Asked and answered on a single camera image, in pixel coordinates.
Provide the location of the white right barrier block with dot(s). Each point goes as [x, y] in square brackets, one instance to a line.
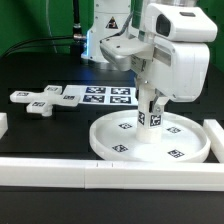
[216, 135]

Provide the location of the white barrier block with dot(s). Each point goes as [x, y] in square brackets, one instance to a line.
[216, 135]
[3, 124]

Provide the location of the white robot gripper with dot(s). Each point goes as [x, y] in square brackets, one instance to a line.
[176, 69]

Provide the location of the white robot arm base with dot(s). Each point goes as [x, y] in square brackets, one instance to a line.
[117, 17]

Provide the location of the black vertical cable connector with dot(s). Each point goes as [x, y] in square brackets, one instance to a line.
[77, 29]

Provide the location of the white round table top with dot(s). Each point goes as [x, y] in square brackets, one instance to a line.
[172, 138]

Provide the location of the white left barrier block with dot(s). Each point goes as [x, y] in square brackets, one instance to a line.
[3, 124]

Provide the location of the white front barrier rail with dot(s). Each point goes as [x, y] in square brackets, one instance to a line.
[96, 174]

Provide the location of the white marker sheet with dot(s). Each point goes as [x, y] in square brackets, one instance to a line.
[103, 95]

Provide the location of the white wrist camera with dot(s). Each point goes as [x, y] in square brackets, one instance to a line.
[174, 23]

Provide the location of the white cross-shaped table base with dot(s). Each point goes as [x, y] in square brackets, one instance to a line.
[43, 102]

